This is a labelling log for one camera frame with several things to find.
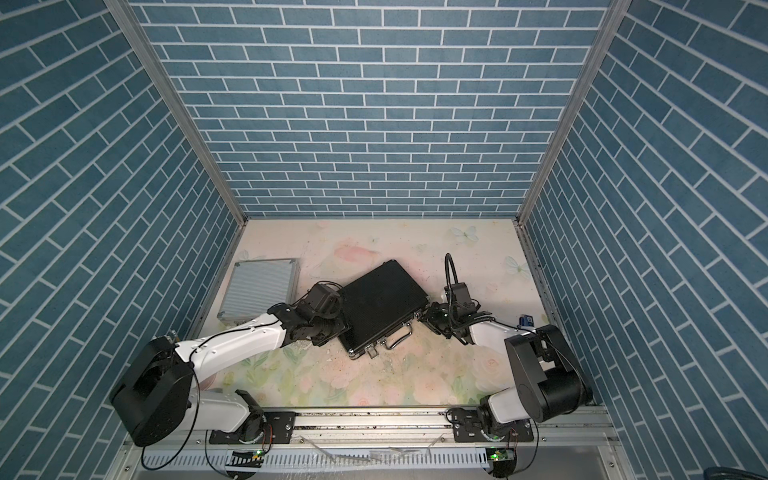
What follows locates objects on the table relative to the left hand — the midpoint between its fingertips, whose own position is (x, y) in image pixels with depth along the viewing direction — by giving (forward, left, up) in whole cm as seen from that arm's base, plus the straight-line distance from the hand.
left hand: (356, 330), depth 85 cm
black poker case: (+8, -6, -1) cm, 10 cm away
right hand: (+5, -20, -3) cm, 20 cm away
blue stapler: (+5, -52, -2) cm, 52 cm away
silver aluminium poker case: (+16, +35, -3) cm, 39 cm away
